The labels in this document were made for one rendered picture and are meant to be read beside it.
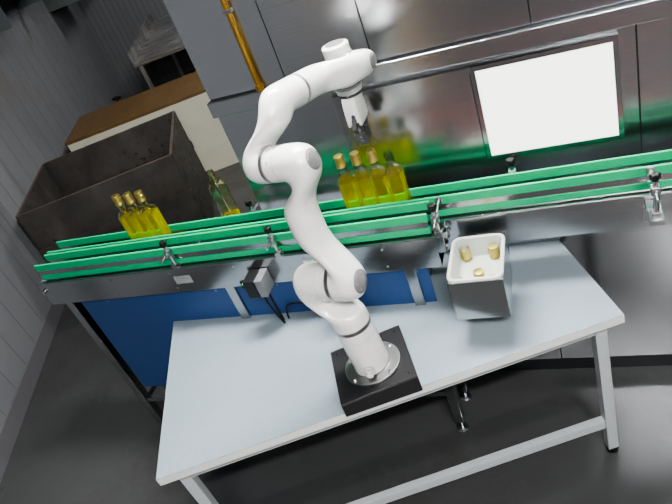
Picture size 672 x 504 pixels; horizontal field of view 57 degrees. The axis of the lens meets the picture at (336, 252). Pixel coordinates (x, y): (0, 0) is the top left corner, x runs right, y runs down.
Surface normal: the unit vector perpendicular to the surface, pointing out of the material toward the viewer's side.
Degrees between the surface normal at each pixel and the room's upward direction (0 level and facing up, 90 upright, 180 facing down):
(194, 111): 90
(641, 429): 0
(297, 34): 90
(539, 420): 0
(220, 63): 90
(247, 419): 0
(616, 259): 90
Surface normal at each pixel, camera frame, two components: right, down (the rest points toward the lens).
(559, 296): -0.32, -0.77
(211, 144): 0.15, 0.53
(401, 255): -0.23, 0.63
